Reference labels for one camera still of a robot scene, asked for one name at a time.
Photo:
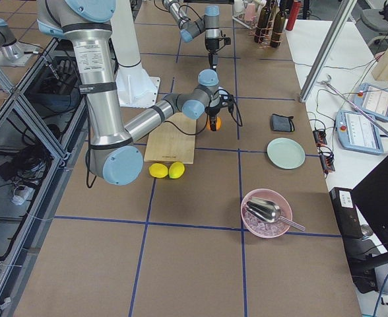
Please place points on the upper yellow lemon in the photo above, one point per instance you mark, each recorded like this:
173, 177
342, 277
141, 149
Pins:
158, 170

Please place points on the teach pendant tablet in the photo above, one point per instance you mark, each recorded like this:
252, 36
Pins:
356, 133
373, 100

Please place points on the copper wire bottle rack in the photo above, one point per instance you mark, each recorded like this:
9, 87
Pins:
270, 26

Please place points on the black power strip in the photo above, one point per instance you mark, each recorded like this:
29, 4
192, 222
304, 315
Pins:
326, 155

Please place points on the black desktop box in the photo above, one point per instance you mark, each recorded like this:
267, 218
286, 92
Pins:
346, 215

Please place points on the near teach pendant tablet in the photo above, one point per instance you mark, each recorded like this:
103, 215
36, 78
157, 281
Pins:
356, 133

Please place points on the aluminium frame post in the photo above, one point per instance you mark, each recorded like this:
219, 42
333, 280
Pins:
333, 33

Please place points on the bamboo cutting board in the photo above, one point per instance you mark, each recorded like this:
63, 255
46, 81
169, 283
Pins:
167, 144

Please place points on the dark wine bottle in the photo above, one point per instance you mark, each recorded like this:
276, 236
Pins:
278, 25
262, 22

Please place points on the black computer monitor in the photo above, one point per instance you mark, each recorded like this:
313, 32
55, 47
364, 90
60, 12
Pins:
371, 198

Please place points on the folded grey cloth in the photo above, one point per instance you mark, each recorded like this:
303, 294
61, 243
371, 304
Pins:
282, 123

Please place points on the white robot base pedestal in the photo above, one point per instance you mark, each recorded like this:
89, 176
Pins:
135, 87

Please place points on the dark wine bottle lower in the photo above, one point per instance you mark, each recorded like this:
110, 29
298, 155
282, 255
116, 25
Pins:
278, 25

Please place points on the pink bowl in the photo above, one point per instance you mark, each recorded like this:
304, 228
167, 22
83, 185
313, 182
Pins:
260, 228

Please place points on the lower yellow lemon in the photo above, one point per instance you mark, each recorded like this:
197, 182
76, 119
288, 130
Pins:
176, 170

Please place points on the pink cup on rack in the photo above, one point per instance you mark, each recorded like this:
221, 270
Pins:
249, 12

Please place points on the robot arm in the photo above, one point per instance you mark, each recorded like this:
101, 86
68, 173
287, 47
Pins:
208, 24
109, 64

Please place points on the far teach pendant tablet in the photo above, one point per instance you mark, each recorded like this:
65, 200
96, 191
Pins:
373, 100

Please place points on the yellow lemon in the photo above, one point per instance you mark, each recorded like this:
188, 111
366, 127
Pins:
158, 170
176, 170

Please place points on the white wire cup rack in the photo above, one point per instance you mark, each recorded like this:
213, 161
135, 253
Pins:
238, 10

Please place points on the dark wine bottle upper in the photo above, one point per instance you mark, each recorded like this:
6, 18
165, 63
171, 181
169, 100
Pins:
262, 22

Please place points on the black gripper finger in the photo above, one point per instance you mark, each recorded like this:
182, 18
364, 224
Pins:
213, 123
213, 60

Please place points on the metal scoop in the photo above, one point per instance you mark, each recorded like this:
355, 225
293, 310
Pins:
269, 212

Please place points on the red bottle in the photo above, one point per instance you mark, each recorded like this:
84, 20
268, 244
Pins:
294, 9

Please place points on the light green plate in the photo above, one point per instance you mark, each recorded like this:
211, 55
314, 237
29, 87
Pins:
286, 153

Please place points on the orange mandarin fruit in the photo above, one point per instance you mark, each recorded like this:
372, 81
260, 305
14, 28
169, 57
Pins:
219, 123

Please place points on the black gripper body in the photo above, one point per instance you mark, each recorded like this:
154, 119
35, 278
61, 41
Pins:
212, 45
213, 111

